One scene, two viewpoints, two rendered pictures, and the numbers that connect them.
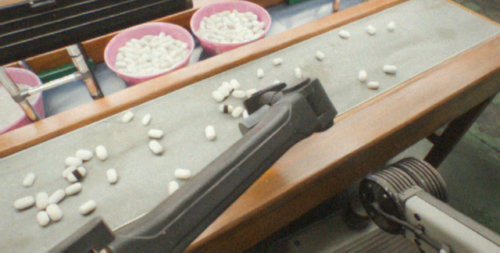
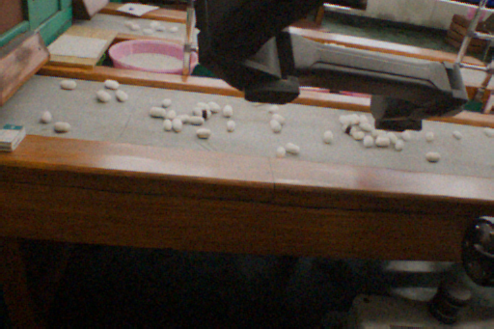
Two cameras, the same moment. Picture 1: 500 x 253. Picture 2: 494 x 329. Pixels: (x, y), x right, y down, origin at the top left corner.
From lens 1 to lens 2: 0.42 m
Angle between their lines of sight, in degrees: 24
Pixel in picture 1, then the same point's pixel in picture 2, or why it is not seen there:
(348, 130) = (469, 184)
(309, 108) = (446, 76)
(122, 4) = not seen: outside the picture
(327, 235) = (403, 310)
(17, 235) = (144, 126)
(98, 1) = not seen: outside the picture
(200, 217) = (343, 63)
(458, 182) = not seen: outside the picture
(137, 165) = (253, 130)
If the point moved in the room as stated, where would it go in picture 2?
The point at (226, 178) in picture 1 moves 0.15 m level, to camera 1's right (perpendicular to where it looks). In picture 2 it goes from (369, 59) to (478, 93)
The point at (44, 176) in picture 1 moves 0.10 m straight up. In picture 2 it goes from (176, 107) to (179, 69)
